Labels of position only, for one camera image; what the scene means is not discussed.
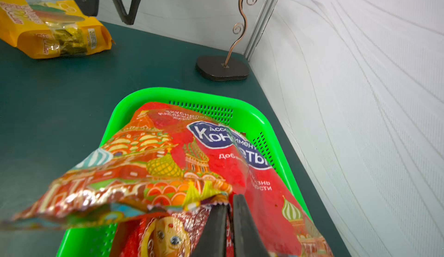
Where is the red candy bag with doll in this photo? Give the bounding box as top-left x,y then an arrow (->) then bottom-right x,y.
110,206 -> 214,257

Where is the copper wire stand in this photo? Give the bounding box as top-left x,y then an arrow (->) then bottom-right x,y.
196,0 -> 257,82

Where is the green plastic basket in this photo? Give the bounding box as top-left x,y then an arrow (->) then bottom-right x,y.
56,86 -> 312,257

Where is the yellow candy bag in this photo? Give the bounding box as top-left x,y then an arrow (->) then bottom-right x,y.
1,0 -> 113,59

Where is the red candy bag with buildings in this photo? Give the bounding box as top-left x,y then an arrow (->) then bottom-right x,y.
1,103 -> 333,257

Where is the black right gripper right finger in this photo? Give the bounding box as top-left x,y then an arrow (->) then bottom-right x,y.
232,195 -> 269,257

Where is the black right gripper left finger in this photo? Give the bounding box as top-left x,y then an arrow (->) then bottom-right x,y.
191,205 -> 228,257

